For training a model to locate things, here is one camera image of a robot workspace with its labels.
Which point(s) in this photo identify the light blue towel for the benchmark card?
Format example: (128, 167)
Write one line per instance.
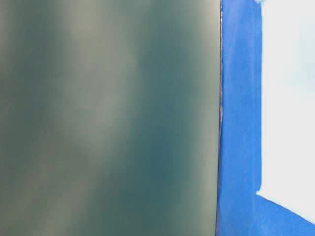
(288, 105)

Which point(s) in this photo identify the dark blue table cloth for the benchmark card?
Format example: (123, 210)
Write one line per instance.
(240, 211)

